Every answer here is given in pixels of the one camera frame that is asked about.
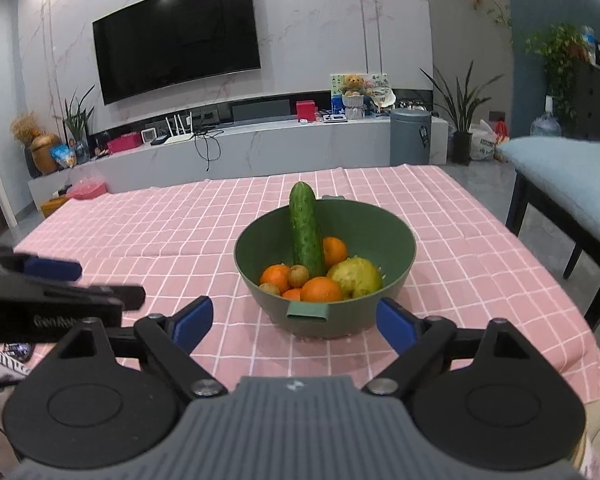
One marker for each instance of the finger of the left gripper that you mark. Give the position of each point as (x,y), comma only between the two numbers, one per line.
(52,269)
(115,297)

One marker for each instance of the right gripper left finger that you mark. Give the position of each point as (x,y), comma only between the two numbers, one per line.
(150,359)

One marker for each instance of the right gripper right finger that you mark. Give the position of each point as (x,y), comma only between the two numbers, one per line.
(426,348)

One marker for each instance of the yellow green pear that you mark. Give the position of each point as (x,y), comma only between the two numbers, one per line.
(357,277)

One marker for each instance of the orange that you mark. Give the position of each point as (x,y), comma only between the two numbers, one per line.
(334,250)
(276,275)
(321,290)

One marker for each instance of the green cucumber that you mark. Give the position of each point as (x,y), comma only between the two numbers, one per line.
(306,238)

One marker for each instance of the pink storage box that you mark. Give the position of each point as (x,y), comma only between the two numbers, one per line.
(87,189)

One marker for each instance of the golden vase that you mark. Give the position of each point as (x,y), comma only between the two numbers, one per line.
(40,150)

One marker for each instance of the orange at bowl back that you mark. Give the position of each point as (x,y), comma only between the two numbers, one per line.
(334,250)

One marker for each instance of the green fruit bowl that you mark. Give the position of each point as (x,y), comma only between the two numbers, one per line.
(369,232)

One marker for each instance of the white tv console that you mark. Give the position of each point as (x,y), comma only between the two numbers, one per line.
(254,150)

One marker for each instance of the magenta box on console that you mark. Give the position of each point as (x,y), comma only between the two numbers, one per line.
(125,143)

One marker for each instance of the pink checkered tablecloth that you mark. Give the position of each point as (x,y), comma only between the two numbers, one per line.
(178,243)

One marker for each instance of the white wifi router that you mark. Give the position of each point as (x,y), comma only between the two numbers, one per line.
(178,132)

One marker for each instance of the grey trash bin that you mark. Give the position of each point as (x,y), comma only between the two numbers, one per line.
(409,137)

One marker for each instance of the light blue cushion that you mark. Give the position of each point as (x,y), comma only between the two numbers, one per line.
(566,170)

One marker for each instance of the potted plant by bin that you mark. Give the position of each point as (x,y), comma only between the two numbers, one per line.
(460,102)

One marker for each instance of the water bottle jug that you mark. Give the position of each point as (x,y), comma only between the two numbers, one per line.
(547,124)

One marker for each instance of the red box on console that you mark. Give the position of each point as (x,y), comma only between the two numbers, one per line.
(306,111)

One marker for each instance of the teddy bear toy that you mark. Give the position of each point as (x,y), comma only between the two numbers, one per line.
(352,85)

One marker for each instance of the leafy plant on shelf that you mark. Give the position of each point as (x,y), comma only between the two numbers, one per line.
(561,48)

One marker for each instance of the black wall television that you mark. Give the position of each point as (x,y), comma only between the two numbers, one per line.
(155,44)

